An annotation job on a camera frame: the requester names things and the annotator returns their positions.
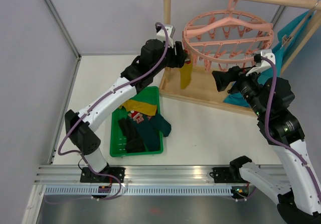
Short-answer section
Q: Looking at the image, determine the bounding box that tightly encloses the purple cable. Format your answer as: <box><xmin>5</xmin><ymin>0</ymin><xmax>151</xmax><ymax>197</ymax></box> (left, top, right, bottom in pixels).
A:
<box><xmin>255</xmin><ymin>56</ymin><xmax>321</xmax><ymax>209</ymax></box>
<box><xmin>58</xmin><ymin>22</ymin><xmax>169</xmax><ymax>156</ymax></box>

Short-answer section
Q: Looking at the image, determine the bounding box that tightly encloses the christmas pattern sock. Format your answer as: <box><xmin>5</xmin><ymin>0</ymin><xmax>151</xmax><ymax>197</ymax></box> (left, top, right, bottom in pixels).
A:
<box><xmin>127</xmin><ymin>110</ymin><xmax>145</xmax><ymax>124</ymax></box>

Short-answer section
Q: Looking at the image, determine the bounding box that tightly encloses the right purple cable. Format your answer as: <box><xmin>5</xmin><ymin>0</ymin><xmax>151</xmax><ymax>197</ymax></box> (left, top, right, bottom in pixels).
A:
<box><xmin>255</xmin><ymin>56</ymin><xmax>321</xmax><ymax>209</ymax></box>

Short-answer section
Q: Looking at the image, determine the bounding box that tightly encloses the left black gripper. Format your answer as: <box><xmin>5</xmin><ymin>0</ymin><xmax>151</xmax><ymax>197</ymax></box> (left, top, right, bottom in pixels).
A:
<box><xmin>151</xmin><ymin>41</ymin><xmax>188</xmax><ymax>76</ymax></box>

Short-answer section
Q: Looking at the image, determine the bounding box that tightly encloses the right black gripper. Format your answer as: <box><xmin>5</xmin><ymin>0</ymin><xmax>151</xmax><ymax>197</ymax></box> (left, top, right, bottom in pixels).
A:
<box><xmin>213</xmin><ymin>64</ymin><xmax>268</xmax><ymax>118</ymax></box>

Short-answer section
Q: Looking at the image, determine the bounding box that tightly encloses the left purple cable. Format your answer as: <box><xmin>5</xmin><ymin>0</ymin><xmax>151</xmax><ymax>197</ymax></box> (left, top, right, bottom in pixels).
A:
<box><xmin>58</xmin><ymin>22</ymin><xmax>169</xmax><ymax>156</ymax></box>

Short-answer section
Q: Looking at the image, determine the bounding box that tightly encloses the metal clip hanger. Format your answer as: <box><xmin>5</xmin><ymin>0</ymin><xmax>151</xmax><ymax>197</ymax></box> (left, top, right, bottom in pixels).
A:
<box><xmin>282</xmin><ymin>0</ymin><xmax>320</xmax><ymax>47</ymax></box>

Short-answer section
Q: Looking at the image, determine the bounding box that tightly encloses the wooden clothes rack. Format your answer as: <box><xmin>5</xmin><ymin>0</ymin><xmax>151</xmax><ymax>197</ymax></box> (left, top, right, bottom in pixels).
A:
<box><xmin>159</xmin><ymin>0</ymin><xmax>320</xmax><ymax>115</ymax></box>

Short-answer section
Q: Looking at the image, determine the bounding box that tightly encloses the aluminium mounting rail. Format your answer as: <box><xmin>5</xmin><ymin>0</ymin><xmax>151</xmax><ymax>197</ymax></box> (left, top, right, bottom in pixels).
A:
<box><xmin>34</xmin><ymin>165</ymin><xmax>289</xmax><ymax>184</ymax></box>

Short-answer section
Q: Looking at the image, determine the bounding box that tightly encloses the dark teal sock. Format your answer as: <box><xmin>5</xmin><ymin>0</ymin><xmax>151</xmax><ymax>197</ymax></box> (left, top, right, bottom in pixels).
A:
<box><xmin>128</xmin><ymin>113</ymin><xmax>172</xmax><ymax>152</ymax></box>

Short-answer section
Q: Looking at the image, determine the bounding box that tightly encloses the yellow sock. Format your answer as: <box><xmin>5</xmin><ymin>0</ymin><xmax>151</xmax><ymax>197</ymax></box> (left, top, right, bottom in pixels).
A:
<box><xmin>118</xmin><ymin>99</ymin><xmax>157</xmax><ymax>116</ymax></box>
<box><xmin>180</xmin><ymin>60</ymin><xmax>193</xmax><ymax>89</ymax></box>

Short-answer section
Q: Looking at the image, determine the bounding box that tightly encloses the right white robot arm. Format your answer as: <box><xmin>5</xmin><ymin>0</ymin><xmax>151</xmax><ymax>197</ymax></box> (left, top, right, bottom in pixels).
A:
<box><xmin>212</xmin><ymin>67</ymin><xmax>320</xmax><ymax>223</ymax></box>

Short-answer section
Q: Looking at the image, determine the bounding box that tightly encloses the teal cloth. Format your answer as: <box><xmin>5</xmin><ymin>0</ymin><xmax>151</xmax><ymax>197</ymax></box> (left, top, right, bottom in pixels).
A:
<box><xmin>223</xmin><ymin>11</ymin><xmax>313</xmax><ymax>107</ymax></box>

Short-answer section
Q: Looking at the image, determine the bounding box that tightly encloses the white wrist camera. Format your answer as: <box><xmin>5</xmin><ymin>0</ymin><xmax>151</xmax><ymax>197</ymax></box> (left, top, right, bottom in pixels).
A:
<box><xmin>246</xmin><ymin>49</ymin><xmax>276</xmax><ymax>76</ymax></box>
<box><xmin>155</xmin><ymin>25</ymin><xmax>176</xmax><ymax>48</ymax></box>

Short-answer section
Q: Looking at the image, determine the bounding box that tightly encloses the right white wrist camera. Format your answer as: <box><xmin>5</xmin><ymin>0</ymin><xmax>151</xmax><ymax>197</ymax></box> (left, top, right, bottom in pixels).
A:
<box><xmin>246</xmin><ymin>49</ymin><xmax>276</xmax><ymax>76</ymax></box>

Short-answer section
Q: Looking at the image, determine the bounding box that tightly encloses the slotted cable duct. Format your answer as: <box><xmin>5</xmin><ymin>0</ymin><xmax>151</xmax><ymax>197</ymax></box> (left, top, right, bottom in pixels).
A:
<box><xmin>45</xmin><ymin>185</ymin><xmax>232</xmax><ymax>196</ymax></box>

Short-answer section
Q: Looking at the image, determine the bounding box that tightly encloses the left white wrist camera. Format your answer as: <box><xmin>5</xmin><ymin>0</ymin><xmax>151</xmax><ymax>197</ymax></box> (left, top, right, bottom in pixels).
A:
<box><xmin>155</xmin><ymin>25</ymin><xmax>176</xmax><ymax>48</ymax></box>

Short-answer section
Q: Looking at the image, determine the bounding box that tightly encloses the black sock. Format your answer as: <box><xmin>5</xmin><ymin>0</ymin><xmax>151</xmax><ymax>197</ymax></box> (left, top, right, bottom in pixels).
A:
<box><xmin>118</xmin><ymin>118</ymin><xmax>146</xmax><ymax>153</ymax></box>

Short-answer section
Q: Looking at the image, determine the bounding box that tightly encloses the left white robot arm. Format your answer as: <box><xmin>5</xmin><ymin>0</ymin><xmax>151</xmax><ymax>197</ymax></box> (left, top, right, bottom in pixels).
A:
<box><xmin>64</xmin><ymin>39</ymin><xmax>187</xmax><ymax>182</ymax></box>

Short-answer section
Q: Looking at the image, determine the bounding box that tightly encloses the pink round clip hanger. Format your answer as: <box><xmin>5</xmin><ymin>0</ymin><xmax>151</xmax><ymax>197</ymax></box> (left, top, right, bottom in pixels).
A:
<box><xmin>183</xmin><ymin>0</ymin><xmax>274</xmax><ymax>71</ymax></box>

